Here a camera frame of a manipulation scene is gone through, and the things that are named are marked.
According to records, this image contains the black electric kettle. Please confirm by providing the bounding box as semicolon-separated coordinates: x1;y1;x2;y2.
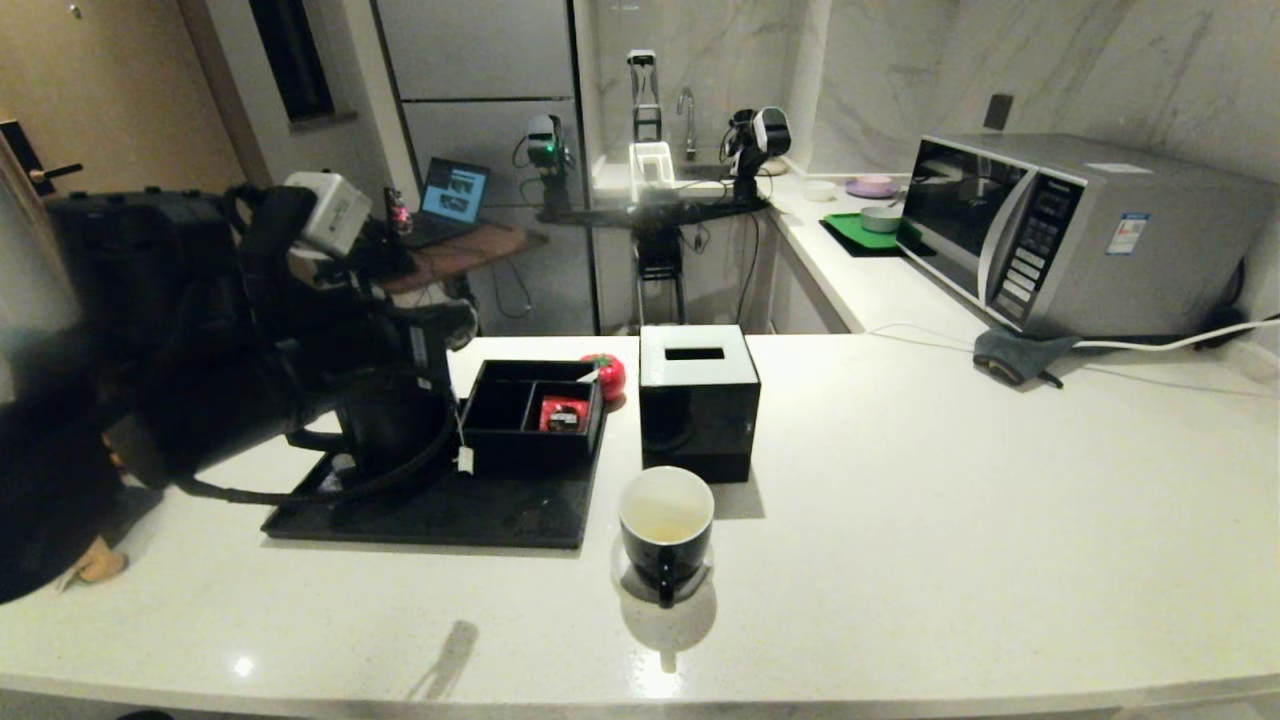
285;375;461;486

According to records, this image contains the tea bag with string tag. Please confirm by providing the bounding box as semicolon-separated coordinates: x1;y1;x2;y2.
445;315;479;474

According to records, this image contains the wooden desk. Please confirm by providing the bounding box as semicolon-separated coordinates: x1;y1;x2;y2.
385;222;549;336

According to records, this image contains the black compartment organizer box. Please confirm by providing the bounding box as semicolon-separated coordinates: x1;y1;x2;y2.
457;358;605;476

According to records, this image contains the open laptop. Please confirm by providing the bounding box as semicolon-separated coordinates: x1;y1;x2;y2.
410;155;492;247

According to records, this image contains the red tomato kitchen timer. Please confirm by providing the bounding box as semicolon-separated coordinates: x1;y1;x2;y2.
580;352;627;402

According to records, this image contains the black serving tray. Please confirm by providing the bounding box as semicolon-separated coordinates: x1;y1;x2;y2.
262;425;609;549

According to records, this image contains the black tissue box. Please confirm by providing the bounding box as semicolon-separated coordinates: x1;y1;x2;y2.
638;322;762;485

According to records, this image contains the dark window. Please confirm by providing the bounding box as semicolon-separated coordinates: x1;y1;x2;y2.
248;0;336;121

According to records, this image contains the black mug white inside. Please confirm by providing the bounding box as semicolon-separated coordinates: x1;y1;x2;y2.
618;466;717;608

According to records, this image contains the tan cloth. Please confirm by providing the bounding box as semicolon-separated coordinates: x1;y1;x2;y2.
60;540;129;586

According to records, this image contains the tan wooden door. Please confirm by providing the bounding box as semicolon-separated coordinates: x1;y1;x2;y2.
0;0;246;196

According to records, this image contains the green tray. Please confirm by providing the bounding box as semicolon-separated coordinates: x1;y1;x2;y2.
820;210;926;257

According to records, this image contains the dark grey cloth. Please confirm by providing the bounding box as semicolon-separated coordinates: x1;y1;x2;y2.
973;326;1083;388

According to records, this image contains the silver microwave oven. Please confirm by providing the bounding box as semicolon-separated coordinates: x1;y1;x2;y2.
896;133;1279;339

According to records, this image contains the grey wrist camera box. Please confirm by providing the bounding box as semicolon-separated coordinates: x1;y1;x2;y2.
285;172;373;259

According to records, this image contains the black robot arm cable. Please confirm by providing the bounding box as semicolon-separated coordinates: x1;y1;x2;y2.
175;370;461;506

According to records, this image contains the thin white cord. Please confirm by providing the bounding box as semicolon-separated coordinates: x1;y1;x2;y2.
866;320;986;345

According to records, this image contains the thick white power cable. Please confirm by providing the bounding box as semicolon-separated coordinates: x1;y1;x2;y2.
1075;316;1280;351

